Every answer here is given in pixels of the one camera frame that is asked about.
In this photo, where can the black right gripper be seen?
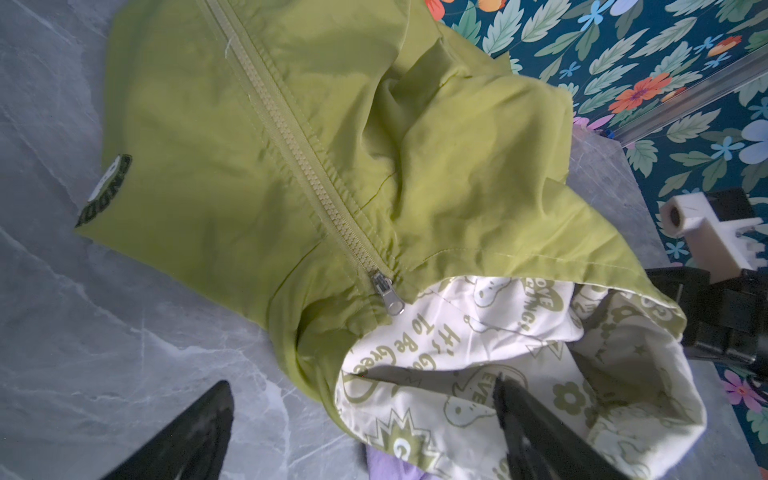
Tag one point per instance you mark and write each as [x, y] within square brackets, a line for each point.
[726, 320]

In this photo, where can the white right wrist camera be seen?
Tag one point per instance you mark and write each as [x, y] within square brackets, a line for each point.
[716, 228]

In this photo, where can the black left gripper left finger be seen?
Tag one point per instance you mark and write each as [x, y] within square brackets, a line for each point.
[192, 446]

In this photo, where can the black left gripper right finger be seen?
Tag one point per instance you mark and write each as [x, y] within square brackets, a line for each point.
[539, 444]

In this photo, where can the green zip jacket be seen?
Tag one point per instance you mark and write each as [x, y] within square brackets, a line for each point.
[390, 204]

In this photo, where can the purple cloth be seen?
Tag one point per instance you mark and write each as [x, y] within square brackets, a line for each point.
[383, 466]

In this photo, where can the aluminium enclosure frame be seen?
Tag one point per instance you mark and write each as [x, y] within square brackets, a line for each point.
[720, 84]

